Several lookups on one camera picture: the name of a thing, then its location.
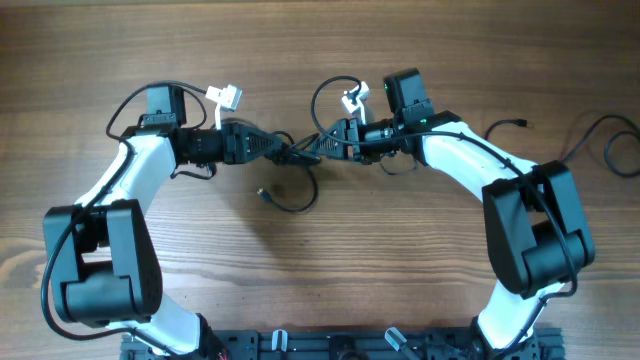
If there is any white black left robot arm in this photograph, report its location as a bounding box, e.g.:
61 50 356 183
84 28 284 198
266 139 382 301
40 80 291 359

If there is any left camera cable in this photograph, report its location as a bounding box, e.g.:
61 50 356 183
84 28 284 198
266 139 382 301
39 79 209 351

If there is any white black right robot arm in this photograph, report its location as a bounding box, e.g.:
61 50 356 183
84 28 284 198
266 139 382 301
312 68 595 359

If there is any thick black USB cable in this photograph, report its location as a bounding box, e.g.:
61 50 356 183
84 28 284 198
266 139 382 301
256 130 321 214

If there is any camera cable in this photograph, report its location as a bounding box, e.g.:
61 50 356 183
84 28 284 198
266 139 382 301
39 79 209 351
310 75 580 351

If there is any thin black USB cable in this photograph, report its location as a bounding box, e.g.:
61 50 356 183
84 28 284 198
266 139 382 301
483 114 640 179

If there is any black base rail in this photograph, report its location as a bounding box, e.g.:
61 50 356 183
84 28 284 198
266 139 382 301
119 327 566 360

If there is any right camera cable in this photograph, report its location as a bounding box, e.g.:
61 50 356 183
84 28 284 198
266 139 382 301
310 75 580 351

